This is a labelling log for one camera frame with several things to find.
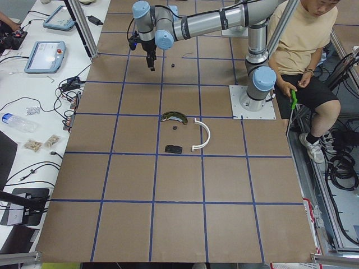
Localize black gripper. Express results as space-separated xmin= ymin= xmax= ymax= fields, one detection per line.
xmin=146 ymin=50 xmax=157 ymax=72

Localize black power adapter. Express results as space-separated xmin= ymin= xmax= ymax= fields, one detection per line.
xmin=88 ymin=15 xmax=103 ymax=26

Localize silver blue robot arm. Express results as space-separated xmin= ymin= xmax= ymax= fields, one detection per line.
xmin=128 ymin=1 xmax=278 ymax=112

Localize coiled black cables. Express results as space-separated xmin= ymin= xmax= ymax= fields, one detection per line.
xmin=325 ymin=155 xmax=359 ymax=194

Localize white shoe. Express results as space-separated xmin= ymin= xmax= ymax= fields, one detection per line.
xmin=299 ymin=133 xmax=325 ymax=164

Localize seated person beige shirt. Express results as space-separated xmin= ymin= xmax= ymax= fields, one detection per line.
xmin=266 ymin=0 xmax=343 ymax=164

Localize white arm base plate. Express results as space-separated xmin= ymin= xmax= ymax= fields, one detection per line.
xmin=229 ymin=85 xmax=276 ymax=120

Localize green handled grabber stick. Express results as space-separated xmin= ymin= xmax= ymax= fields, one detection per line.
xmin=286 ymin=90 xmax=297 ymax=138

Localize blue teach pendant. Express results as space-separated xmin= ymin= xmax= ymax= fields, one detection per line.
xmin=43 ymin=6 xmax=74 ymax=31
xmin=24 ymin=41 xmax=66 ymax=74

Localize white curved plastic arc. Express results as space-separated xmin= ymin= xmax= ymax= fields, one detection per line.
xmin=191 ymin=118 xmax=211 ymax=152

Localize aluminium frame post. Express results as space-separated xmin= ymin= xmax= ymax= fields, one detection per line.
xmin=64 ymin=0 xmax=98 ymax=59

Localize near blue teach pendant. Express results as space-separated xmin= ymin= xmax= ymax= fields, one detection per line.
xmin=24 ymin=41 xmax=66 ymax=74

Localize bag of small parts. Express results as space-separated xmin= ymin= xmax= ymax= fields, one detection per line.
xmin=23 ymin=139 xmax=43 ymax=152

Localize green brake shoe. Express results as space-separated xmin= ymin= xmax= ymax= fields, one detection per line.
xmin=160 ymin=111 xmax=188 ymax=125

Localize far blue teach pendant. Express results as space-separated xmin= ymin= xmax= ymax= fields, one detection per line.
xmin=43 ymin=6 xmax=74 ymax=31

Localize clear plastic water bottle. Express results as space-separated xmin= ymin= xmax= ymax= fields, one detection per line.
xmin=1 ymin=113 xmax=38 ymax=133

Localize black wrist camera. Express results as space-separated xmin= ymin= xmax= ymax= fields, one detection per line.
xmin=128 ymin=30 xmax=140 ymax=51

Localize black brake pad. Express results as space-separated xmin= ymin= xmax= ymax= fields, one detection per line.
xmin=165 ymin=145 xmax=183 ymax=154

